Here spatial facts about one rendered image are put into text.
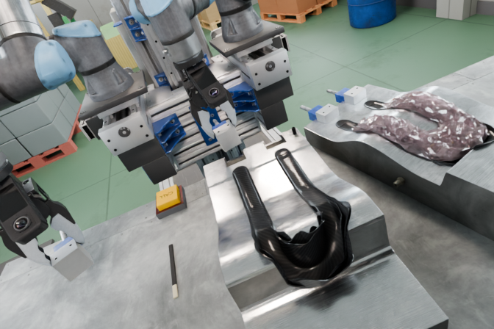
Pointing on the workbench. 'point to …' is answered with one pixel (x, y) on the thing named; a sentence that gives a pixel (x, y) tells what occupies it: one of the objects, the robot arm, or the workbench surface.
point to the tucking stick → (173, 272)
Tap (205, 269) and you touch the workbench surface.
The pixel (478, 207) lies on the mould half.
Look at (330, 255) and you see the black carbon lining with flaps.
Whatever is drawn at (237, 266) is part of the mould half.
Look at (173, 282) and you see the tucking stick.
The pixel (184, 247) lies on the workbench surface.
